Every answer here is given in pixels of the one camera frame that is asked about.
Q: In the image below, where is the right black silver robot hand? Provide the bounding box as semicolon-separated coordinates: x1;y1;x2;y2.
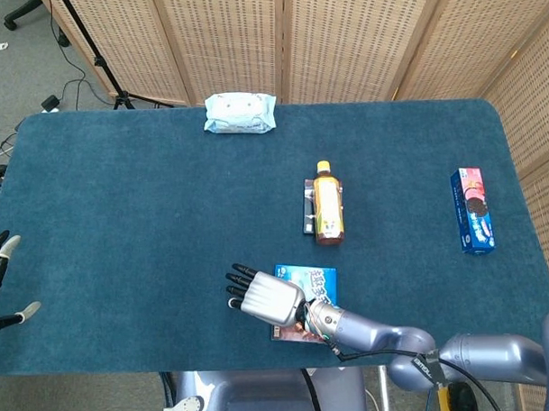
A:
224;260;307;330

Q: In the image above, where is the blue chocolate chip cookie box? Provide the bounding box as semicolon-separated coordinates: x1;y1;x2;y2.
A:
267;261;342;346

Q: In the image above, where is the small dark packet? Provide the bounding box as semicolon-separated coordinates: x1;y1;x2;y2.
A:
299;177;347;236

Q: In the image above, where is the blue pink sandwich cookie box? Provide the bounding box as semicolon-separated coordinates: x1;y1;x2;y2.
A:
449;165;498;257

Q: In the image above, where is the grey blue robot torso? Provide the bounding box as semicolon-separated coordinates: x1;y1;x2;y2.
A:
171;365;369;411

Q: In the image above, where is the yellow capped tea bottle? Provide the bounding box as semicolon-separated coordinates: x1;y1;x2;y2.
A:
311;160;348;246

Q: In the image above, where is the blue carpet table mat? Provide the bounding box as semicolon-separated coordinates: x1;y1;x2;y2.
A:
0;94;549;381

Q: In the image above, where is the silver table leg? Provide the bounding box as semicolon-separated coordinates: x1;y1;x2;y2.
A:
378;365;392;411

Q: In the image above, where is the light blue wet wipes pack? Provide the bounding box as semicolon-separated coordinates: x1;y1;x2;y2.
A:
202;90;279;137

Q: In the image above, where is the black caster wheel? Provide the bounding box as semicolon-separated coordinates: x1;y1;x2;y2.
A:
447;380;478;411

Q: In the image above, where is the black tripod stand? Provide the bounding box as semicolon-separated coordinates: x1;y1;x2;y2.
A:
59;0;176;114

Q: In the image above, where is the black office chair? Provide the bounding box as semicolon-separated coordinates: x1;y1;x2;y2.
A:
3;0;71;49

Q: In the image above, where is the wicker folding screen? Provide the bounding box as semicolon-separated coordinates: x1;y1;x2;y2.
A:
41;0;549;411

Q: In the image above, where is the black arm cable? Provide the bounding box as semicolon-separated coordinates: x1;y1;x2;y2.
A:
331;334;507;411

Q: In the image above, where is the white metal bracket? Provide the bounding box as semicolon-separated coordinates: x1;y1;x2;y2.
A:
162;395;206;411

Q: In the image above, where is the black floor cable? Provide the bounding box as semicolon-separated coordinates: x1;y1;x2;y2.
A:
48;0;114;111

